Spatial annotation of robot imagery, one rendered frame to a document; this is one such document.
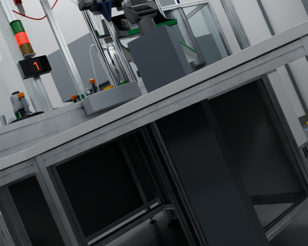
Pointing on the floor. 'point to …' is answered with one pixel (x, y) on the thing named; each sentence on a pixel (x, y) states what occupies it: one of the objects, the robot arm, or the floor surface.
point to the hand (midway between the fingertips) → (106, 13)
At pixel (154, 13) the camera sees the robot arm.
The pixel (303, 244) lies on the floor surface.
